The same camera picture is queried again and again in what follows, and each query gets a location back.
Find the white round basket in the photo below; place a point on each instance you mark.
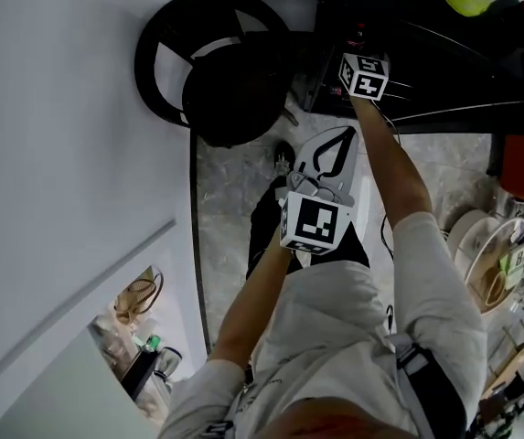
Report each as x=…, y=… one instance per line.
x=481, y=263

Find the person's black trousers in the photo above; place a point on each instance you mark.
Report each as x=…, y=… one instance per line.
x=266, y=217

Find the person's black shoe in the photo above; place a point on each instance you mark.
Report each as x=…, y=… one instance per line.
x=284, y=156

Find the black round stool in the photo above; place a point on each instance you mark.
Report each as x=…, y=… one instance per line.
x=234, y=94

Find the dark drink bottle red label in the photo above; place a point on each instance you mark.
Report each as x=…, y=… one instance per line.
x=356, y=35

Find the person's grey shirt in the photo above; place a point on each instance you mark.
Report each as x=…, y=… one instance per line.
x=334, y=336

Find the green labelled carton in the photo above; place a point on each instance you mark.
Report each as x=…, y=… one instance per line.
x=515, y=265

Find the beige woven bag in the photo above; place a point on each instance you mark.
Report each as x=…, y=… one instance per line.
x=138, y=295

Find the black fridge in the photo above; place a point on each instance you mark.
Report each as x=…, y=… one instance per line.
x=449, y=62

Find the white cabinet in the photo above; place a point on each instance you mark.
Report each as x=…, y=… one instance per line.
x=60, y=396

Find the person's left forearm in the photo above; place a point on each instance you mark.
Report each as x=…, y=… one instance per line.
x=257, y=304

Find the person's right forearm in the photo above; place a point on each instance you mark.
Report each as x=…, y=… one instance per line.
x=389, y=158

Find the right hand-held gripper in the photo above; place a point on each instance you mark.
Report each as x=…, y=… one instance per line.
x=364, y=77

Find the steel kettle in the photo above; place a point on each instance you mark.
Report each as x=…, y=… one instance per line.
x=167, y=364

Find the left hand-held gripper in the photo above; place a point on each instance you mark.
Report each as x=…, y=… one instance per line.
x=316, y=220

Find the green capped bottle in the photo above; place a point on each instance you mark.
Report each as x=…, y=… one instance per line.
x=152, y=343

